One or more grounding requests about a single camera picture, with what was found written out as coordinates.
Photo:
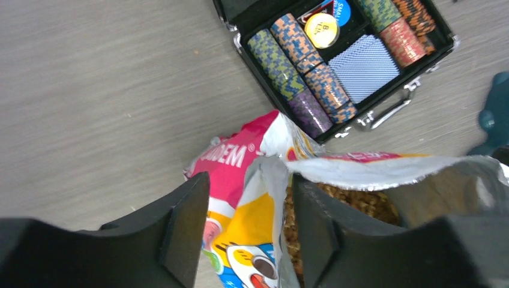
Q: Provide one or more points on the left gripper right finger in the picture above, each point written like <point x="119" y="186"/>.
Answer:
<point x="343" y="247"/>

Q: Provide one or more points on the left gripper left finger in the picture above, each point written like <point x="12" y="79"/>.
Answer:
<point x="157" y="245"/>

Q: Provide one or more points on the pet food bag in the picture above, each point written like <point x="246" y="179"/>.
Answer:
<point x="284" y="212"/>

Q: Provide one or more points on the teal double pet bowl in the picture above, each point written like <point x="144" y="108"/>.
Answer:
<point x="493" y="118"/>

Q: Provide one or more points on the black poker chip case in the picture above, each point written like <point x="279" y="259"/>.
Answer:
<point x="328" y="65"/>

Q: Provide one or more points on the blue playing card deck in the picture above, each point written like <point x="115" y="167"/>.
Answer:
<point x="364" y="68"/>

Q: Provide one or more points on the yellow dealer button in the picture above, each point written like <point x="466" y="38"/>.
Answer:
<point x="322" y="29"/>

